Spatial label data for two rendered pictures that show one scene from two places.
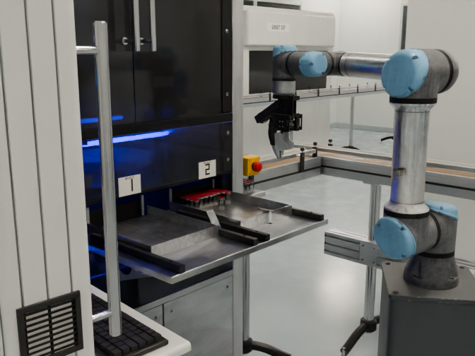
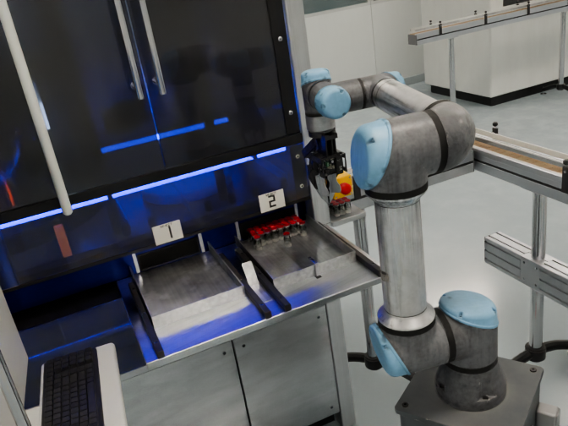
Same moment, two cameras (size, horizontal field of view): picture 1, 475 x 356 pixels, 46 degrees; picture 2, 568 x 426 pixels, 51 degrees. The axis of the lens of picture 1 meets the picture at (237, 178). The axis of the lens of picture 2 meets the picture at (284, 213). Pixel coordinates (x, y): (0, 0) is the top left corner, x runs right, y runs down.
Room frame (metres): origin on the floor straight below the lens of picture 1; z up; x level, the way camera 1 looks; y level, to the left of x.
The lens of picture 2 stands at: (0.44, -0.72, 1.73)
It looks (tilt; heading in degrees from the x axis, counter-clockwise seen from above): 24 degrees down; 27
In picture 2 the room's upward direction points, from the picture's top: 9 degrees counter-clockwise
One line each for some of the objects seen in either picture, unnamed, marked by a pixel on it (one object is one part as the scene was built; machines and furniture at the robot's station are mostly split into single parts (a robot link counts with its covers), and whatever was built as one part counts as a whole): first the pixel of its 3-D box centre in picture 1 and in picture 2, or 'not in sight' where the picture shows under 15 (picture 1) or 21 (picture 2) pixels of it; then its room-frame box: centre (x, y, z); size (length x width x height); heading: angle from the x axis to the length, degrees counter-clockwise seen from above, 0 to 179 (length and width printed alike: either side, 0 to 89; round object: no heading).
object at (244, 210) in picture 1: (230, 208); (292, 248); (1.90, 0.03, 0.90); 0.34 x 0.26 x 0.04; 47
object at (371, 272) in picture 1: (372, 258); (537, 277); (2.57, -0.65, 0.46); 0.09 x 0.09 x 0.77; 47
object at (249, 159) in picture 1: (247, 164); (337, 184); (2.18, -0.04, 1.00); 0.08 x 0.07 x 0.07; 47
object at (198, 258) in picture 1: (205, 229); (247, 279); (1.74, 0.10, 0.87); 0.70 x 0.48 x 0.02; 137
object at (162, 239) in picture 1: (149, 228); (183, 280); (1.66, 0.27, 0.90); 0.34 x 0.26 x 0.04; 47
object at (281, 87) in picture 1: (284, 87); (321, 121); (1.83, -0.15, 1.32); 0.08 x 0.08 x 0.05
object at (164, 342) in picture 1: (93, 318); (71, 399); (1.22, 0.34, 0.82); 0.40 x 0.14 x 0.02; 43
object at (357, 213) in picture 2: (242, 193); (340, 213); (2.21, -0.02, 0.87); 0.14 x 0.13 x 0.02; 47
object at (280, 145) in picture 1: (280, 145); (324, 190); (1.82, -0.14, 1.13); 0.06 x 0.03 x 0.09; 48
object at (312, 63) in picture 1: (310, 63); (335, 98); (1.76, -0.22, 1.39); 0.11 x 0.11 x 0.08; 37
